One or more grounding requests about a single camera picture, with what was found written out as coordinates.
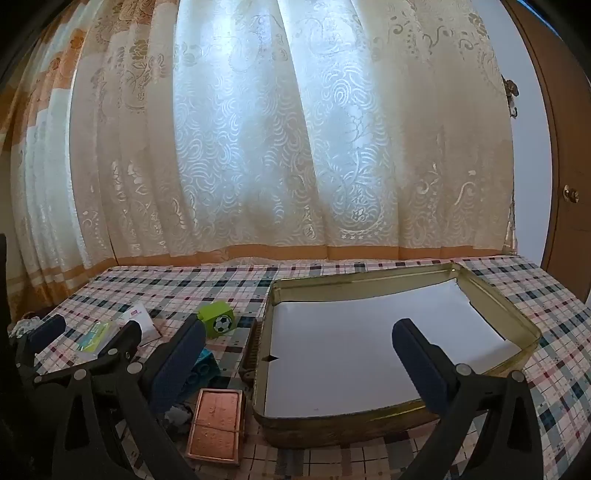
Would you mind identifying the white card box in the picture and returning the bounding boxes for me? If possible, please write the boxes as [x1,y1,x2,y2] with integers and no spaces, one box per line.
[122,305,162,347]

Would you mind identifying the brown wooden door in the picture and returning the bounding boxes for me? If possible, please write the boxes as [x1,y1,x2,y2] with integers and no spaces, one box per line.
[503,0,591,301]

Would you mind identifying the green transparent packet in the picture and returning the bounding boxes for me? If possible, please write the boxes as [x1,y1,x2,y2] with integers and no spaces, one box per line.
[76,320,118,363]

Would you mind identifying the white paper liner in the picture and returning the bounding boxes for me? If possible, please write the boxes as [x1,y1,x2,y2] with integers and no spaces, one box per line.
[264,279,509,418]

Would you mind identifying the white lace cloth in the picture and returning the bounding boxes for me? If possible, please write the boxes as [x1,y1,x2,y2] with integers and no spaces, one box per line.
[9,314,44,340]

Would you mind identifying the curtain tieback hook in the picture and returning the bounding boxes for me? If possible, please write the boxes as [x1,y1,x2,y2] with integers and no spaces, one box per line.
[503,76,520,117]

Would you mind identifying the copper embossed tin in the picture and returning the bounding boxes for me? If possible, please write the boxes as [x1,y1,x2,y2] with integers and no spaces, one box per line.
[185,388,245,467]

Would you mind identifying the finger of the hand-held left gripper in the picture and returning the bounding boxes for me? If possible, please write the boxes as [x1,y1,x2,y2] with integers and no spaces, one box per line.
[90,320,143,370]
[16,315,66,384]

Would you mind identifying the grey crumpled object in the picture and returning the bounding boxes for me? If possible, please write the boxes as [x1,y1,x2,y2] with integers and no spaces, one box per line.
[164,404,195,428]

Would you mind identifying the green block with football print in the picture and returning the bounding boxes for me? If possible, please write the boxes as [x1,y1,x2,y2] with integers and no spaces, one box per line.
[198,302,235,339]

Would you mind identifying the cyan toy block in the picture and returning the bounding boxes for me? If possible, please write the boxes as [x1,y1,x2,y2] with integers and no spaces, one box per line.
[182,346,227,394]

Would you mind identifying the plaid tablecloth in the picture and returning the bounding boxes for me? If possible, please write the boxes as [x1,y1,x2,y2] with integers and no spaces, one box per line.
[28,255,591,480]

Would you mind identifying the cream patterned curtain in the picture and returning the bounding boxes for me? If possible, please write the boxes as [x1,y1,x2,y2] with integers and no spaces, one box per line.
[0,0,519,315]

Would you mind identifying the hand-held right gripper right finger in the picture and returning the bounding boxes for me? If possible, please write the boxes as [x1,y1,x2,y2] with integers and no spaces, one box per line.
[392,318,546,480]

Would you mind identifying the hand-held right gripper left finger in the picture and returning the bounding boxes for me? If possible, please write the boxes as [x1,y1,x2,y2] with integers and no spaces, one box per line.
[51,318,208,480]

